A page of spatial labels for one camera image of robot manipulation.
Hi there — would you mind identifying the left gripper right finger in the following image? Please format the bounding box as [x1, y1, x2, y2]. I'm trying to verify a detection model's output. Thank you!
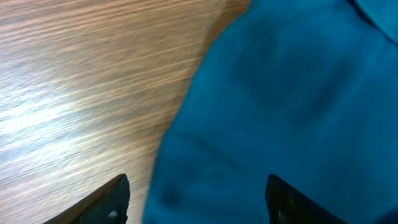
[265, 174, 345, 224]

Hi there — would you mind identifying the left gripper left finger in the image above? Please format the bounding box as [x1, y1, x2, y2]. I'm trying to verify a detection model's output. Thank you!
[44, 174, 130, 224]

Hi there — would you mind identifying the blue polo shirt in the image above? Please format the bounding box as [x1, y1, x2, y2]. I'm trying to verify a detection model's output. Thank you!
[143, 0, 397, 224]

